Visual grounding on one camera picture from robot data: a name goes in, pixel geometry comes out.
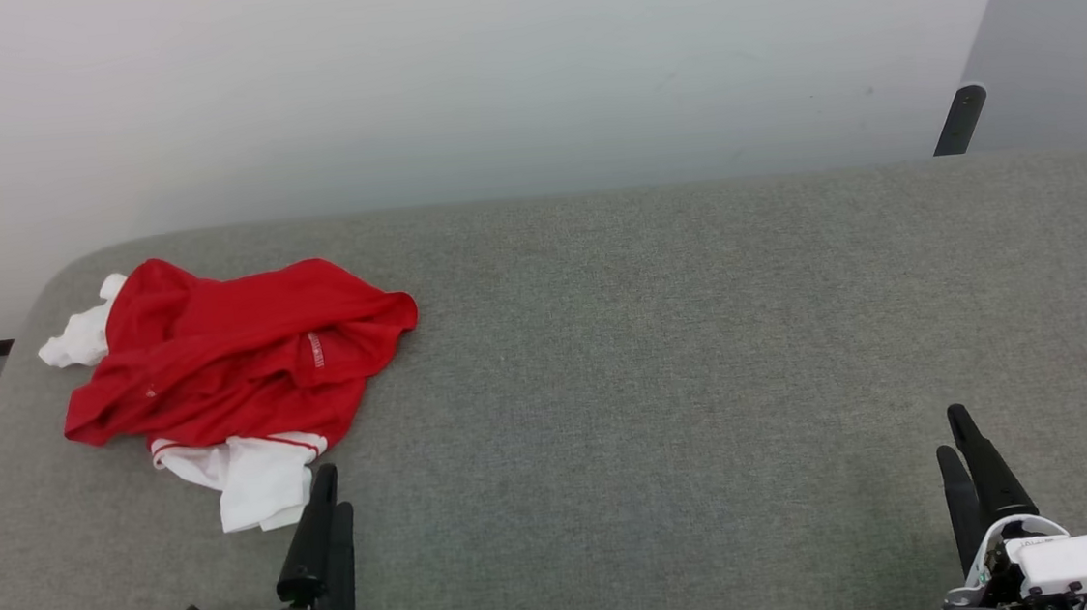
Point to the black pole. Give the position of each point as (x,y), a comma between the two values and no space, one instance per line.
(960,117)

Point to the red jersey white sleeves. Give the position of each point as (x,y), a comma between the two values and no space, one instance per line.
(228,359)

